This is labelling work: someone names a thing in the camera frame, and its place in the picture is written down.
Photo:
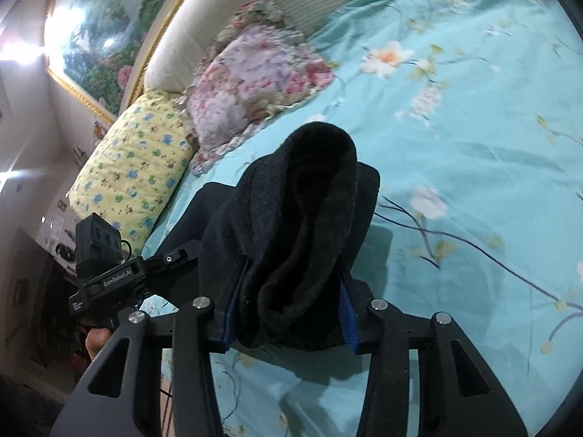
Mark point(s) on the teal floral bed sheet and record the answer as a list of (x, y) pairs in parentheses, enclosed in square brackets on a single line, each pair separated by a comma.
[(455, 123)]

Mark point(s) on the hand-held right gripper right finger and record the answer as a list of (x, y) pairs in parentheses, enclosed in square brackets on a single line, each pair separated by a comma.
[(348, 321)]

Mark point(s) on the yellow cartoon print pillow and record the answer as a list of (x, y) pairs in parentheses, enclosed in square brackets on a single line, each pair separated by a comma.
[(132, 168)]

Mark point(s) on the gold framed floral painting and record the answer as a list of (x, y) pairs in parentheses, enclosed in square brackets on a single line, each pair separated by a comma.
[(114, 32)]

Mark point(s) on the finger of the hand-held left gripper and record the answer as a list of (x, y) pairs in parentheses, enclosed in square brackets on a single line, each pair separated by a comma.
[(175, 259)]

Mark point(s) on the person's left hand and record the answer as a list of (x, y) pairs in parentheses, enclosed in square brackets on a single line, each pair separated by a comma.
[(98, 341)]

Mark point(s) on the pink purple floral pillow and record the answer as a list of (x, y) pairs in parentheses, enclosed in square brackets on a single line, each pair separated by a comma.
[(255, 86)]

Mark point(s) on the cream padded headboard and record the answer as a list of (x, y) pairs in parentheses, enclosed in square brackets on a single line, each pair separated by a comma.
[(282, 0)]

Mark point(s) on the black pants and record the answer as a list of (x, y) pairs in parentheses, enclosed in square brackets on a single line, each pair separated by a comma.
[(296, 214)]

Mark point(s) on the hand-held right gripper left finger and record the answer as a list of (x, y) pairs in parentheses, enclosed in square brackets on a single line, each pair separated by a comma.
[(227, 323)]

